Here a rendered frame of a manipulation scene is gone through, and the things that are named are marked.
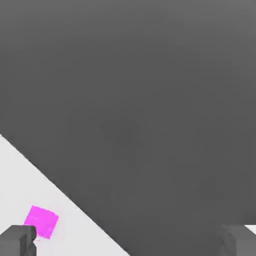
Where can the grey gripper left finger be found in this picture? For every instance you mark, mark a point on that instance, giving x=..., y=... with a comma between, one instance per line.
x=14, y=240

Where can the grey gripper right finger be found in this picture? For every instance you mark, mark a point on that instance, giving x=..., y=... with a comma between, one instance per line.
x=238, y=242

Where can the small magenta cube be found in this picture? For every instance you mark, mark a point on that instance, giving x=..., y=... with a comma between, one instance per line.
x=43, y=221

